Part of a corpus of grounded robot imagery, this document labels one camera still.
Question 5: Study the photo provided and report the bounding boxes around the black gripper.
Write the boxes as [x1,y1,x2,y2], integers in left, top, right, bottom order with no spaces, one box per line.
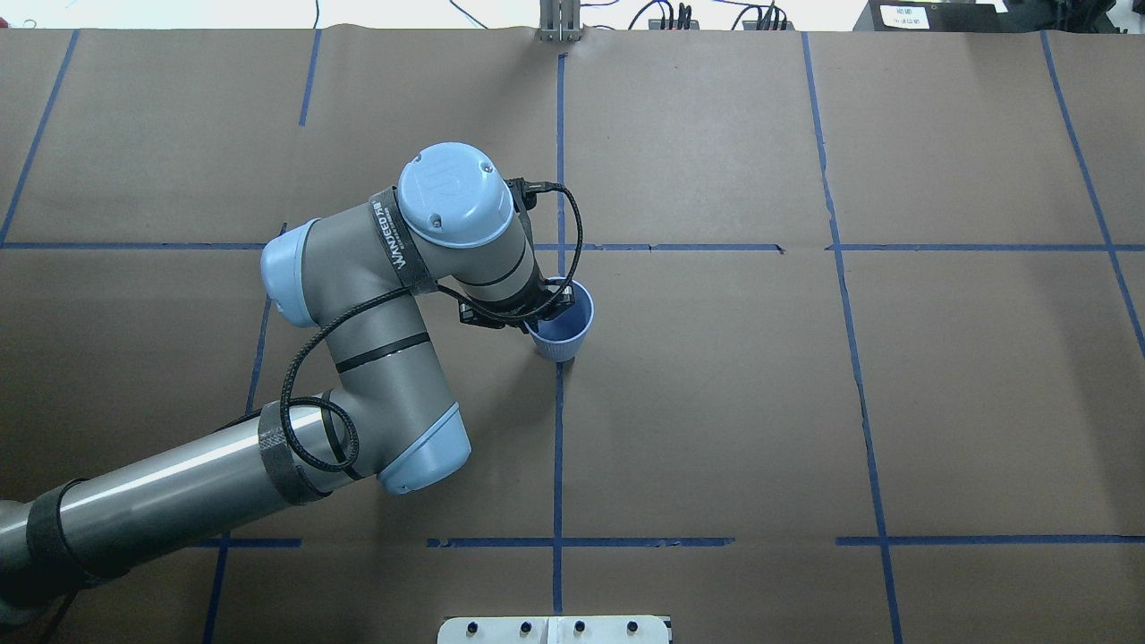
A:
[458,277,575,330]

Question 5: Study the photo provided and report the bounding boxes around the blue ribbed cup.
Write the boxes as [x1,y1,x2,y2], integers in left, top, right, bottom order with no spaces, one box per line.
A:
[526,280,597,363]

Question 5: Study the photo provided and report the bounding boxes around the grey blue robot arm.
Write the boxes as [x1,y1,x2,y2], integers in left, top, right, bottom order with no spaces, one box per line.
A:
[3,142,583,631]

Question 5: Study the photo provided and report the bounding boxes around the white pole with base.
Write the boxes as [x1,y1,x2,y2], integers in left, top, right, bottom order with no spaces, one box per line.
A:
[437,614,674,643]

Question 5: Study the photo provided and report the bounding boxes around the black control box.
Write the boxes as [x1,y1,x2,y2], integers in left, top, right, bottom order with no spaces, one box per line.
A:
[852,1,1036,33]

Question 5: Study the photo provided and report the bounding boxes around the aluminium frame post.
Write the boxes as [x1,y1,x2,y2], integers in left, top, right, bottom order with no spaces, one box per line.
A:
[535,0,583,44]

